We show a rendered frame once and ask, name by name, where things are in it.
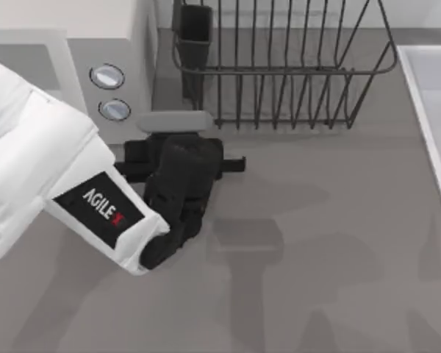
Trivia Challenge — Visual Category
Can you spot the round grey microwave knob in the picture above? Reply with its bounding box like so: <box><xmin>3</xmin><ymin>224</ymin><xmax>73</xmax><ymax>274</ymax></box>
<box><xmin>89</xmin><ymin>63</ymin><xmax>126</xmax><ymax>90</ymax></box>
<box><xmin>98</xmin><ymin>98</ymin><xmax>132</xmax><ymax>121</ymax></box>

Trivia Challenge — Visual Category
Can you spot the pale microwave oven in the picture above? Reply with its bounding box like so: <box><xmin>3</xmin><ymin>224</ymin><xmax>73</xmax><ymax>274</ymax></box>
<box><xmin>0</xmin><ymin>28</ymin><xmax>156</xmax><ymax>148</ymax></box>

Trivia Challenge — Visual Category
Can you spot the pale microwave oven door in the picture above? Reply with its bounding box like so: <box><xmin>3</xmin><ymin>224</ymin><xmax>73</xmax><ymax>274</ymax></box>
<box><xmin>0</xmin><ymin>30</ymin><xmax>90</xmax><ymax>115</ymax></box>

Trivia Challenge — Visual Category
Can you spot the black cutlery holder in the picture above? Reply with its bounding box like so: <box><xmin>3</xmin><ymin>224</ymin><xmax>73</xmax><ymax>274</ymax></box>
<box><xmin>172</xmin><ymin>2</ymin><xmax>214</xmax><ymax>101</ymax></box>

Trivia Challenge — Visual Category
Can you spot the dark wire dish rack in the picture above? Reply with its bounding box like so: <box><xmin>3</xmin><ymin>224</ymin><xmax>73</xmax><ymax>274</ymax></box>
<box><xmin>171</xmin><ymin>0</ymin><xmax>398</xmax><ymax>131</ymax></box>

